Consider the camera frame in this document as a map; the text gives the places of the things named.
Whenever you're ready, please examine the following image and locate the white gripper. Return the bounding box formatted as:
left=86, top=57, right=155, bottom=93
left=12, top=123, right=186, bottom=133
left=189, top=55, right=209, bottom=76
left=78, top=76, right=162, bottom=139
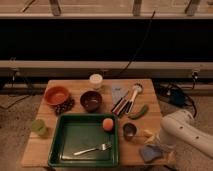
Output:
left=146, top=134, right=175, bottom=163

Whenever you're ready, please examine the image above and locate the blue sponge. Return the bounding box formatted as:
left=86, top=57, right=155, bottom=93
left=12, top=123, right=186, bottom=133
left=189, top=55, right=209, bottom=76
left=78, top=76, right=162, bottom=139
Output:
left=139, top=144, right=163, bottom=163

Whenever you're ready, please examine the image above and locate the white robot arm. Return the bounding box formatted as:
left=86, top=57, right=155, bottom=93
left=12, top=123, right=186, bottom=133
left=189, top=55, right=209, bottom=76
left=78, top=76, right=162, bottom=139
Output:
left=150, top=109, right=213, bottom=159

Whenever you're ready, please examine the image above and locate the green plastic tray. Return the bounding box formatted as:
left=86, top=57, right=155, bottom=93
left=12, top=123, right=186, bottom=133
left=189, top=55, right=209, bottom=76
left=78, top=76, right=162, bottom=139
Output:
left=48, top=114, right=119, bottom=167

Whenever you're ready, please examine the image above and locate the yellow banana toy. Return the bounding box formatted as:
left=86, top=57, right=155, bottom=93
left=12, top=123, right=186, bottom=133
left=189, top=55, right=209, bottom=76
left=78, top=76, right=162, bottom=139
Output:
left=144, top=130, right=156, bottom=142

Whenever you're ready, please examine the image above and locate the small metal cup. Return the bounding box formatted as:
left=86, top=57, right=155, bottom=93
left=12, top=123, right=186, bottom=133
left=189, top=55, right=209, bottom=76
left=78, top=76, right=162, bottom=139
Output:
left=123, top=123, right=137, bottom=138

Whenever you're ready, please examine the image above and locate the green pea pod toy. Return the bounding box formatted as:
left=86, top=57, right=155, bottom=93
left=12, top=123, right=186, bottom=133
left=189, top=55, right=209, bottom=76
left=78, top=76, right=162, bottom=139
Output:
left=128, top=104, right=149, bottom=120

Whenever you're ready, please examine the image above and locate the wooden table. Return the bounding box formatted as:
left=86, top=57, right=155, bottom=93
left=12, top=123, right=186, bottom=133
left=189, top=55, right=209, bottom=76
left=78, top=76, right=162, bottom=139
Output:
left=20, top=78, right=177, bottom=168

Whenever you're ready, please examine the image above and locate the orange ball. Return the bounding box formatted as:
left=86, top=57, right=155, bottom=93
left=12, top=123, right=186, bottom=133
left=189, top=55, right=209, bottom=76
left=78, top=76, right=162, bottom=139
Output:
left=102, top=118, right=114, bottom=131

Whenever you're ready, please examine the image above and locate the silver fork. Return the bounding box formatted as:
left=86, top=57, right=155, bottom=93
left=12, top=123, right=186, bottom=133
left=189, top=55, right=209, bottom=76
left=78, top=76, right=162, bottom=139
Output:
left=73, top=143, right=112, bottom=156

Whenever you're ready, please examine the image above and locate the dark maroon bowl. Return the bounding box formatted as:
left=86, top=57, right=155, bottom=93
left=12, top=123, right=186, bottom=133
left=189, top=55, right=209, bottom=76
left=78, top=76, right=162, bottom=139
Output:
left=80, top=91, right=102, bottom=112

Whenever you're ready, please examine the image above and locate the white cup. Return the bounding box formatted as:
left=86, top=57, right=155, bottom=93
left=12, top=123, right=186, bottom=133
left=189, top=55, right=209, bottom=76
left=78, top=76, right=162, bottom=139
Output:
left=89, top=74, right=103, bottom=90

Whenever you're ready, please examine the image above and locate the bunch of dark grapes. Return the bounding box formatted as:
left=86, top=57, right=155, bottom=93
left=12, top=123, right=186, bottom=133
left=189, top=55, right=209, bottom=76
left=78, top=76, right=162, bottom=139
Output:
left=53, top=98, right=75, bottom=115

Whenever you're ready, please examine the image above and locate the orange bowl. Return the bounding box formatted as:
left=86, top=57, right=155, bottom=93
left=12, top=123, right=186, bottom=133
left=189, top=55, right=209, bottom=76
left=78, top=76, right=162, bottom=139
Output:
left=44, top=86, right=69, bottom=106

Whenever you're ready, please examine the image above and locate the green plastic cup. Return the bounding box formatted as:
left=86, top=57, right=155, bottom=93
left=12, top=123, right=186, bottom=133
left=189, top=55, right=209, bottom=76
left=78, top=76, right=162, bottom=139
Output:
left=31, top=119, right=47, bottom=136

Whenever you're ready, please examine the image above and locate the black floor cable right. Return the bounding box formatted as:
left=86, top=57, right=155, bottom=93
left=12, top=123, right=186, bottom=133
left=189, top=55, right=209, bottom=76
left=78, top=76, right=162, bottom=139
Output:
left=154, top=71, right=199, bottom=118

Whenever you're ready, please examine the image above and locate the black floor cable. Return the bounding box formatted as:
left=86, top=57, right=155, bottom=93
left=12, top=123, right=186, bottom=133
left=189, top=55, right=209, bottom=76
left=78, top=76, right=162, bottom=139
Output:
left=0, top=68, right=38, bottom=110
left=154, top=71, right=199, bottom=118

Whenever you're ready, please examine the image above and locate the black handled utensil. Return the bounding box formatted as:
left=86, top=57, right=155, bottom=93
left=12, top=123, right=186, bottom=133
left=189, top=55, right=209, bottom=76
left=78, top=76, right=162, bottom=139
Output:
left=117, top=101, right=131, bottom=116

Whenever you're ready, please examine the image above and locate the red handled knife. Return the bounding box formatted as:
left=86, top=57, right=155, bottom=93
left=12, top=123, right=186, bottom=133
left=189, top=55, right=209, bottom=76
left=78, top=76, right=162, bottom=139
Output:
left=111, top=91, right=128, bottom=115

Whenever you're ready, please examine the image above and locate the black hanging cable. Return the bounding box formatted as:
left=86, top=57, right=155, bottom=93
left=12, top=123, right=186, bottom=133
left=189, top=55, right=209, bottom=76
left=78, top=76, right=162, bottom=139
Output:
left=117, top=10, right=157, bottom=78

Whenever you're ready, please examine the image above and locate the black floor cable left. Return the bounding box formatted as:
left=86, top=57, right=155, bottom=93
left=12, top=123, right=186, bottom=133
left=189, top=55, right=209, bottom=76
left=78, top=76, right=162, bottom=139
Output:
left=0, top=68, right=38, bottom=110

